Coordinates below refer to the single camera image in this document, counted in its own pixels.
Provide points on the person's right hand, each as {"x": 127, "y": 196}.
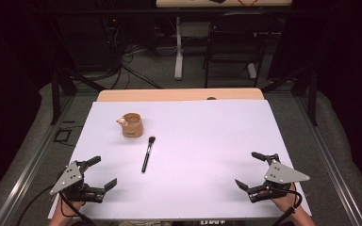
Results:
{"x": 283, "y": 202}

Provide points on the wooden table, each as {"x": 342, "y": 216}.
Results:
{"x": 176, "y": 94}

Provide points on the aluminium floor rail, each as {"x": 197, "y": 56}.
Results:
{"x": 28, "y": 169}
{"x": 330, "y": 169}

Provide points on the wooden cup with animal figure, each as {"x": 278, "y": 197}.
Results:
{"x": 132, "y": 125}

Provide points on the white desk leg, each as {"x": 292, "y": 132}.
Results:
{"x": 178, "y": 53}

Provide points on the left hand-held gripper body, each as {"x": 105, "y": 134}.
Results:
{"x": 67, "y": 179}

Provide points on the black metal stand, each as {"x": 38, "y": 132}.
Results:
{"x": 308, "y": 91}
{"x": 59, "y": 91}

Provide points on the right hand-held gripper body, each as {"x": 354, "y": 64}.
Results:
{"x": 281, "y": 175}

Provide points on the person's left hand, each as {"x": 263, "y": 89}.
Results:
{"x": 74, "y": 206}

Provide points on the black makeup brush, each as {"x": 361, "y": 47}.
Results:
{"x": 148, "y": 153}

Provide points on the white table sheet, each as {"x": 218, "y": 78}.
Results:
{"x": 194, "y": 163}

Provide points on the black chair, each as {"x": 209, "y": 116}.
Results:
{"x": 237, "y": 47}

